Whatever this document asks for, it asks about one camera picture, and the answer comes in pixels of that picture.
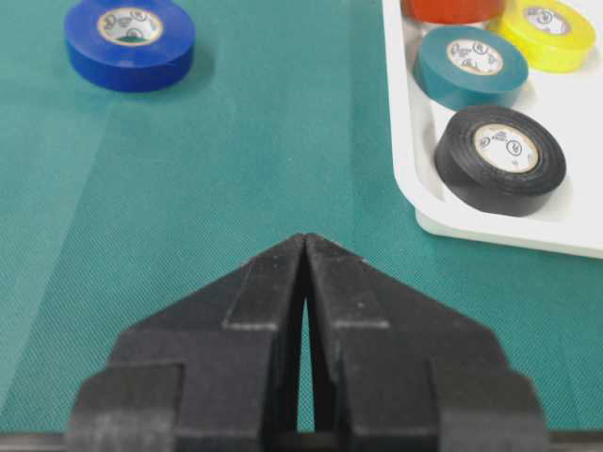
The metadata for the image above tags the white plastic case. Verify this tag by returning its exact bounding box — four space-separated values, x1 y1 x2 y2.
383 1 602 258

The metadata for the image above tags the black tape roll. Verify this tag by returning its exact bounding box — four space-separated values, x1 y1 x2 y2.
434 105 566 217

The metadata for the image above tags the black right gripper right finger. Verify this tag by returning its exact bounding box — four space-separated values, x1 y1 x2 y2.
306 234 549 451

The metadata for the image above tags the red tape roll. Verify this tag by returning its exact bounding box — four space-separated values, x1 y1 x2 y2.
400 0 506 24

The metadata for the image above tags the green table cloth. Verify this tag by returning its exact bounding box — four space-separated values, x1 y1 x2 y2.
1 1 602 432

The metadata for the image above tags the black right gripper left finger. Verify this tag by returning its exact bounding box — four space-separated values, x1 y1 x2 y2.
66 234 305 451

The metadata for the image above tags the teal tape roll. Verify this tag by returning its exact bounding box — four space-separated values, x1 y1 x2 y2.
413 25 529 111

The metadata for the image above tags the yellow tape roll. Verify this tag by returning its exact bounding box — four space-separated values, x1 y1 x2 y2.
487 1 596 73

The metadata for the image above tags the blue tape roll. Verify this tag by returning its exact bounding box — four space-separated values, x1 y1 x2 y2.
64 1 196 92

